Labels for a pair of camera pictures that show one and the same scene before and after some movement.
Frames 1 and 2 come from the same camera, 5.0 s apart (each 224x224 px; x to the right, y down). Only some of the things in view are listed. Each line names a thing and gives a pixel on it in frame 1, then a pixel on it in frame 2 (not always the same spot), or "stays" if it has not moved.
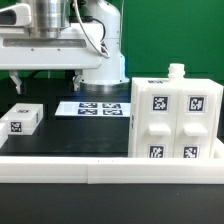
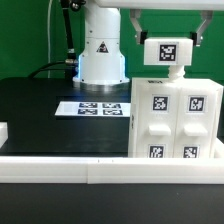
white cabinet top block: [24, 118] -> [168, 51]
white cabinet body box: [174, 117] stays
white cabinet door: [157, 116] stays
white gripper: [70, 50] -> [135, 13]
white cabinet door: [194, 123] stays
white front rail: [114, 170] stays
